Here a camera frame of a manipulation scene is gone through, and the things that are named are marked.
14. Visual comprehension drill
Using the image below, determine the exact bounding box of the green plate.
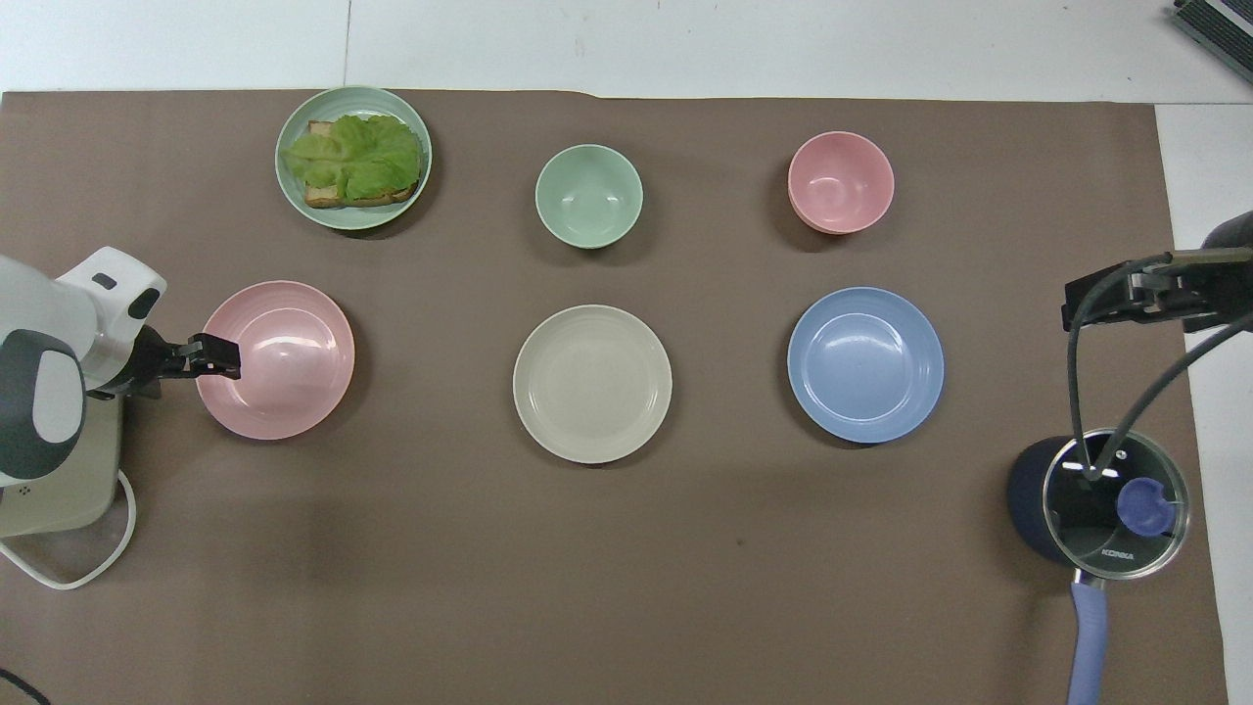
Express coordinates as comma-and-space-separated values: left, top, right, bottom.
274, 86, 434, 231

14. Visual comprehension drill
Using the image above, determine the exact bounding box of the blue plate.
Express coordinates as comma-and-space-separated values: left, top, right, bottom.
787, 286, 946, 445

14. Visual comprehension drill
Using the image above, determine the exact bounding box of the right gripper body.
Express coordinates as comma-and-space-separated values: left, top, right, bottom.
1183, 211, 1253, 335

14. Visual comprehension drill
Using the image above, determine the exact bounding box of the white cable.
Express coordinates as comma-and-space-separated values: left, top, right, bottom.
0, 468, 139, 591

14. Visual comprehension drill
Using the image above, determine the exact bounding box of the green lettuce leaf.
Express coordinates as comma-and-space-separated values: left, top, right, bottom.
282, 114, 425, 203

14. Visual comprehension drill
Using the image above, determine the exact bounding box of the dark ribbed object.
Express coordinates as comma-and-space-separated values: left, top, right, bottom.
1171, 0, 1253, 59

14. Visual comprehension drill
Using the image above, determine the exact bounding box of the pink plate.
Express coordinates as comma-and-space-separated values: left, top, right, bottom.
196, 280, 356, 441

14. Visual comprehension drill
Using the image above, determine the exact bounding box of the black cable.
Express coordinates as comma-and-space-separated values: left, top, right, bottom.
1065, 253, 1253, 481
0, 667, 52, 705

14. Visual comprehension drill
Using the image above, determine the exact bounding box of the toast slice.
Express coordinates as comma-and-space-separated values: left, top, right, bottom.
303, 119, 423, 210

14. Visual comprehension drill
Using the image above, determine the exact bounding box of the pink bowl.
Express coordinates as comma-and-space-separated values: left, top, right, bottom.
787, 131, 896, 236

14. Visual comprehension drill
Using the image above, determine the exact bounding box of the green bowl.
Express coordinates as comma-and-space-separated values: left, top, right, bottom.
534, 144, 644, 250

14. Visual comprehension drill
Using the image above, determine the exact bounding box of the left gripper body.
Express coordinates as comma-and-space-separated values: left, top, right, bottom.
125, 326, 189, 400

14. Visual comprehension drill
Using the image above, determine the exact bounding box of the beige plate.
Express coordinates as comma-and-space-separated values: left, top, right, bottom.
513, 305, 673, 465

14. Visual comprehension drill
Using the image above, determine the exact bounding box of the dark blue pot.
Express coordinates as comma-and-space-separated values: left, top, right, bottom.
1007, 431, 1191, 705

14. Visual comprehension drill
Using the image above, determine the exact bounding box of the glass pot lid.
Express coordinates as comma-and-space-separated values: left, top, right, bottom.
1042, 428, 1191, 581

